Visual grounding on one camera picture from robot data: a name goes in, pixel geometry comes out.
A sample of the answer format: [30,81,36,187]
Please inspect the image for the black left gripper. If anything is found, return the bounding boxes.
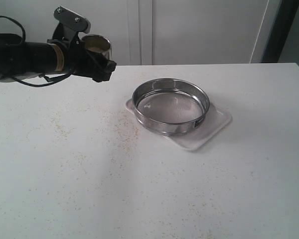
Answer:
[47,23,116,83]

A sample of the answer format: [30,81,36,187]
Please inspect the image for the yellow millet grains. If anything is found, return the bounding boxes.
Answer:
[86,46,111,53]

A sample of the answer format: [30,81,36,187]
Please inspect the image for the stainless steel cup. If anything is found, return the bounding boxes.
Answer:
[82,34,112,60]

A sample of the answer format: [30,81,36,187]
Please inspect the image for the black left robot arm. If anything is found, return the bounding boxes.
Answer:
[0,19,116,85]

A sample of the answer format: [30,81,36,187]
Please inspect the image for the round stainless steel sieve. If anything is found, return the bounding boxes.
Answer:
[131,78,210,136]

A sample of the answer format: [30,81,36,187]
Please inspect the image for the white cabinet doors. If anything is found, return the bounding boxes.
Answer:
[0,0,280,65]

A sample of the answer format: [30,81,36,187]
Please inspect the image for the white plastic tray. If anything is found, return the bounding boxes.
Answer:
[125,98,233,152]

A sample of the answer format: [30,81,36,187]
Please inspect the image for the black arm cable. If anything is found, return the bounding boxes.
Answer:
[0,15,73,88]

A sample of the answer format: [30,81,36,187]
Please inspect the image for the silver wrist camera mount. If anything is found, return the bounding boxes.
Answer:
[52,6,91,41]

